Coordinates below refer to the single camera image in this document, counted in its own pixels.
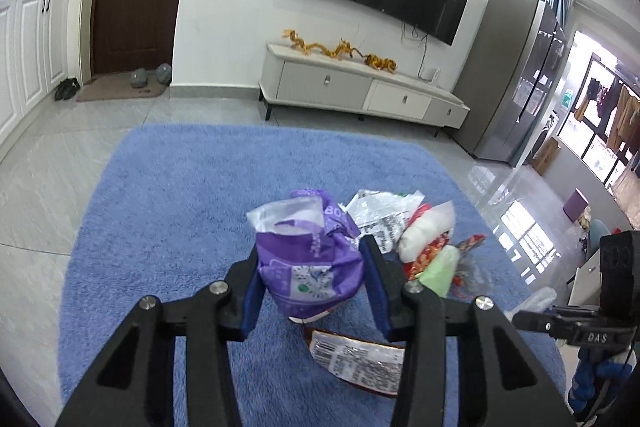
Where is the grey refrigerator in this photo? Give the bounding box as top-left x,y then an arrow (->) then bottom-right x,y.
457,0 -> 568,168

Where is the golden dragon ornament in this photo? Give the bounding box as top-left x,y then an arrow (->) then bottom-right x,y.
282,28 -> 368,60

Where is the hanging dark garment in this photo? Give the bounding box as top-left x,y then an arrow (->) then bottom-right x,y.
585,77 -> 610,118

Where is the blue rug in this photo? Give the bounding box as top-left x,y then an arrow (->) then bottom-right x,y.
57,123 -> 568,427

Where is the person's right hand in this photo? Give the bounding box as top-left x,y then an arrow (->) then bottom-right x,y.
567,347 -> 637,424

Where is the cardboard box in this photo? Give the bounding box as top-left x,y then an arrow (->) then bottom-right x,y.
531,137 -> 561,175

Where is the white cupboard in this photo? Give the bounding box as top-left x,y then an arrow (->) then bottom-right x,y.
0,0 -> 86,148

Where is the blue chair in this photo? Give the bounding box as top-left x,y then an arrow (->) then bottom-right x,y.
587,219 -> 608,254

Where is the white plastic packet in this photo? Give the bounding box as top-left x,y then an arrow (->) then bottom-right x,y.
397,201 -> 457,264

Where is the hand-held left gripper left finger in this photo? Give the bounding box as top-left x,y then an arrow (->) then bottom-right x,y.
54,248 -> 263,427

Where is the purple stool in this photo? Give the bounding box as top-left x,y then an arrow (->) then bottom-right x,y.
562,188 -> 591,223

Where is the brown snack packet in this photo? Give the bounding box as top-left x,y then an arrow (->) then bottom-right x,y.
302,327 -> 408,395

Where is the brown doormat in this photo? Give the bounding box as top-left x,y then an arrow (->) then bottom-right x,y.
75,76 -> 170,102

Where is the green packet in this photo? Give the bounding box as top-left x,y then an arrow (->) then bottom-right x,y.
419,246 -> 460,299

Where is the golden tiger ornament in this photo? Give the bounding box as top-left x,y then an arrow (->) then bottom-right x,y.
364,53 -> 399,72

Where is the silver white wrapper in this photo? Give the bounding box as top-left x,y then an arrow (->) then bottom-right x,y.
346,189 -> 426,255

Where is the blue curtain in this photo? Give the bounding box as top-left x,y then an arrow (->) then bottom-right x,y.
542,0 -> 573,25

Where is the clear plastic wrapper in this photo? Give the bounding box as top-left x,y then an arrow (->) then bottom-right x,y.
450,252 -> 493,304

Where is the television cable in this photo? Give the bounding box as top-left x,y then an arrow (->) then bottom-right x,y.
402,22 -> 432,68

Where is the hanging brown garment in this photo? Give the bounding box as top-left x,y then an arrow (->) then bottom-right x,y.
607,84 -> 640,152

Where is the hanging patterned blanket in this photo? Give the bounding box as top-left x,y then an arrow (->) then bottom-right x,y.
612,157 -> 640,228

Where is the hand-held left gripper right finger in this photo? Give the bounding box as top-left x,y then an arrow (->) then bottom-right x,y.
359,234 -> 576,427

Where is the red printed wrapper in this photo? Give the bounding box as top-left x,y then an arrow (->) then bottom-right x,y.
402,234 -> 487,282

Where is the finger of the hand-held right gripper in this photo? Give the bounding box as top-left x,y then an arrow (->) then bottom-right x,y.
511,305 -> 640,350

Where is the white television cabinet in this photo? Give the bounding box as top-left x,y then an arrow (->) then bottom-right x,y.
257,41 -> 471,138

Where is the purple plastic bag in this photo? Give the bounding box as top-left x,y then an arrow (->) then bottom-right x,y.
246,189 -> 365,323

